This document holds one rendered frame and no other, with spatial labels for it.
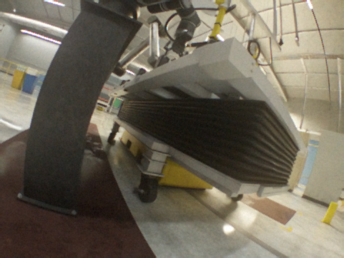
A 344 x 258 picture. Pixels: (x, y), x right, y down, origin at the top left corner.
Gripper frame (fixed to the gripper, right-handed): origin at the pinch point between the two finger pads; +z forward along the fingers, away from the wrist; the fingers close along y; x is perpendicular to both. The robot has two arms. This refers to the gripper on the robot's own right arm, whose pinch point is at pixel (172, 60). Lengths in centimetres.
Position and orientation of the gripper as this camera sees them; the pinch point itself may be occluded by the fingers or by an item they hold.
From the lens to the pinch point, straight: 87.4
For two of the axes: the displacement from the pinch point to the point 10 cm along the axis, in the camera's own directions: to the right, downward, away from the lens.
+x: 4.7, 1.6, -8.7
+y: -8.1, -3.1, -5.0
